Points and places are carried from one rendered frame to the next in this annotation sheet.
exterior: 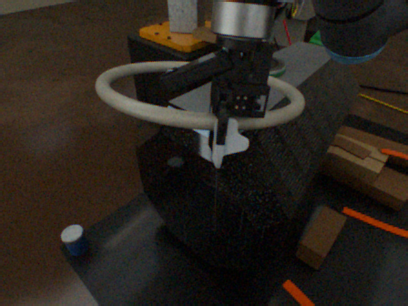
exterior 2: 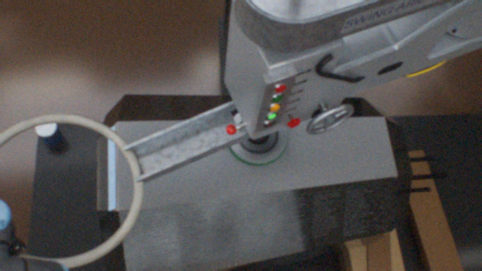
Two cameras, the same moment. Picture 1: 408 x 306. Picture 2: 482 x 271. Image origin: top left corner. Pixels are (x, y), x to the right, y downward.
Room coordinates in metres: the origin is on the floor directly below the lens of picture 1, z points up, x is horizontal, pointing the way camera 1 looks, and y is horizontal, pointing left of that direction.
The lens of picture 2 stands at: (0.58, -0.61, 2.50)
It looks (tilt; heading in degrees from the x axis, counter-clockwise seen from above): 67 degrees down; 32
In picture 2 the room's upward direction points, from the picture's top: 12 degrees clockwise
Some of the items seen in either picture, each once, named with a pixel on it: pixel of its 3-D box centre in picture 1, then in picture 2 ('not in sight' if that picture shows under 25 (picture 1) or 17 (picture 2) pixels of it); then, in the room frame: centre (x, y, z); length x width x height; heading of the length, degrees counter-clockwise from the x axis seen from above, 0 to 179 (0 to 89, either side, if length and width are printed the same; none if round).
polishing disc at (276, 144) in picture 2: (261, 63); (257, 135); (1.23, -0.26, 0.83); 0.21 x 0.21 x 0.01
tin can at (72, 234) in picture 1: (76, 240); (49, 132); (0.80, 0.65, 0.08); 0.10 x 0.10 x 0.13
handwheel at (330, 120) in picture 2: not in sight; (324, 109); (1.29, -0.42, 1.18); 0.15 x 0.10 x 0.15; 156
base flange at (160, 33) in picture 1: (188, 31); not in sight; (1.95, 0.11, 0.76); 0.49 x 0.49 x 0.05; 46
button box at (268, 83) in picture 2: not in sight; (272, 102); (1.12, -0.34, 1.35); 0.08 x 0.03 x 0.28; 156
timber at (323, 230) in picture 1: (321, 236); not in sight; (0.82, -0.61, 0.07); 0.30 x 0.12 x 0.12; 139
